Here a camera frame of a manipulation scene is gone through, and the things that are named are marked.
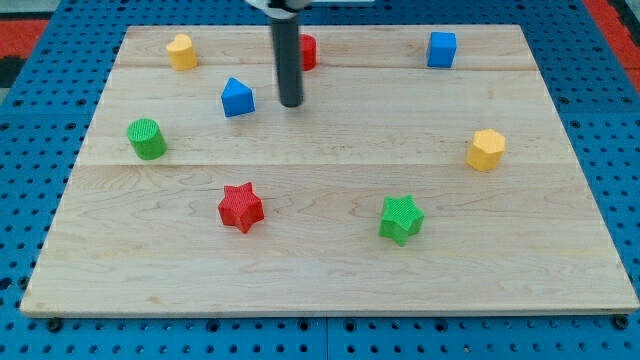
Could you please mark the yellow hexagon block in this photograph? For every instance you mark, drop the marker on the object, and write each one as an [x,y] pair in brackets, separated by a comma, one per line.
[486,149]

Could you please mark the light wooden board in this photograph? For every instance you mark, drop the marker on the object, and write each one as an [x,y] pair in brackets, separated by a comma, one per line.
[144,238]

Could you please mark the blue triangle block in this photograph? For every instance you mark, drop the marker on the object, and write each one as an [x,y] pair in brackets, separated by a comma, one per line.
[237,98]

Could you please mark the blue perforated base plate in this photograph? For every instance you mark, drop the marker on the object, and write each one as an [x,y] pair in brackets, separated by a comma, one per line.
[49,107]

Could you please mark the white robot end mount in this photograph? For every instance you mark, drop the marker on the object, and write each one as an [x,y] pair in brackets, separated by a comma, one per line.
[280,5]

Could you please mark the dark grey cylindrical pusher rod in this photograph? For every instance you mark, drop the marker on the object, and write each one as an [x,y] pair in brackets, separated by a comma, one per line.
[284,26]

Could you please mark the red cylinder block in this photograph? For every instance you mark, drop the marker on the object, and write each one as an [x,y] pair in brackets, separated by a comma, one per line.
[308,46]

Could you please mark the blue cube block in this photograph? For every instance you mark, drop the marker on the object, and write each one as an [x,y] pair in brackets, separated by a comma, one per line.
[441,50]

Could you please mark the green cylinder block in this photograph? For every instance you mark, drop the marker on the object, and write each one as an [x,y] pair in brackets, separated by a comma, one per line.
[146,139]

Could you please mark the red star block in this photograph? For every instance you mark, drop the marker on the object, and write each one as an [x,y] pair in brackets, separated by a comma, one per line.
[240,207]

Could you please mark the green star block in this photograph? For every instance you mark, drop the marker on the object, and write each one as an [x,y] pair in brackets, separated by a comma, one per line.
[400,219]

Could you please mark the yellow heart block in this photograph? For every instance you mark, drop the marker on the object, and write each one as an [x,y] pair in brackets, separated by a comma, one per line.
[182,53]

